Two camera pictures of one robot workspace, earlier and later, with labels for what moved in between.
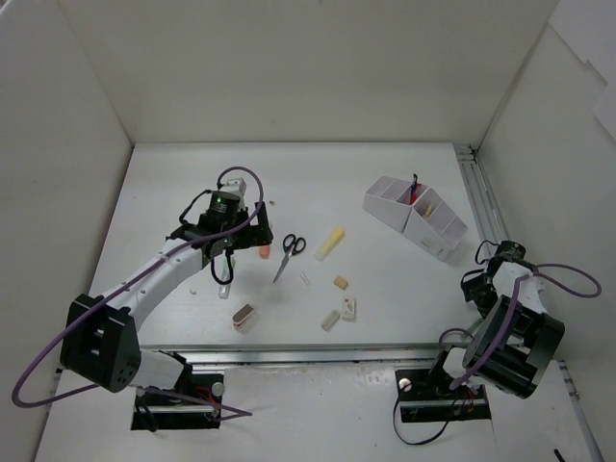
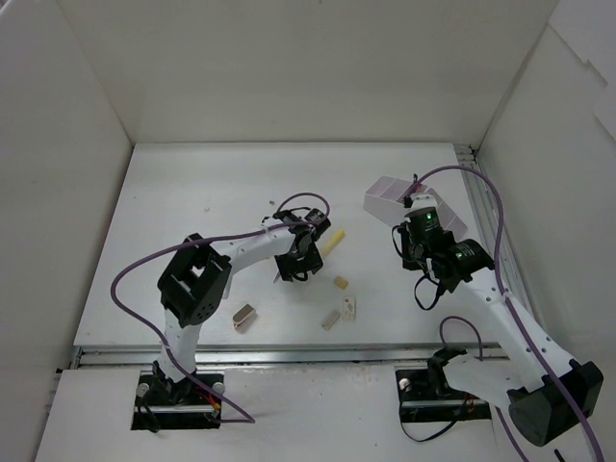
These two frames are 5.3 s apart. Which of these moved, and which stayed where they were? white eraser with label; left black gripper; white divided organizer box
Moved: left black gripper
Stayed: white divided organizer box; white eraser with label
